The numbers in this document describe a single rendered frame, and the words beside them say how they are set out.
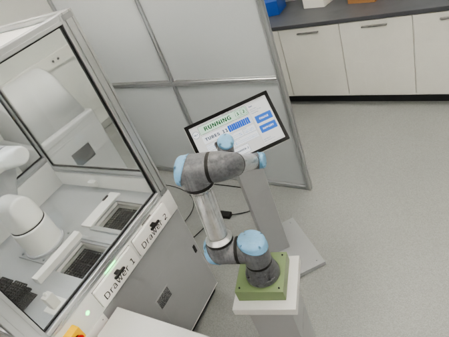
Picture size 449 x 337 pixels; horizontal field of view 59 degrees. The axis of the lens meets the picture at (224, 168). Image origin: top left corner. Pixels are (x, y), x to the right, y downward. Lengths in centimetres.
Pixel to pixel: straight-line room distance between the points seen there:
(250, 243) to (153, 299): 89
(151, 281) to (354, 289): 124
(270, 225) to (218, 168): 139
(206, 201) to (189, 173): 15
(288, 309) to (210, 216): 52
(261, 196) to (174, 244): 63
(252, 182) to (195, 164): 108
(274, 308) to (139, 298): 81
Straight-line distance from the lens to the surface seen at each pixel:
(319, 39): 410
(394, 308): 263
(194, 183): 146
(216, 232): 162
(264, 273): 174
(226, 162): 142
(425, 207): 313
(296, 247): 293
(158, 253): 232
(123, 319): 208
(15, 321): 185
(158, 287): 238
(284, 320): 193
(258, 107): 231
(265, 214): 266
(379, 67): 406
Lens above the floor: 222
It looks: 34 degrees down
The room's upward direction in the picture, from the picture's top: 22 degrees counter-clockwise
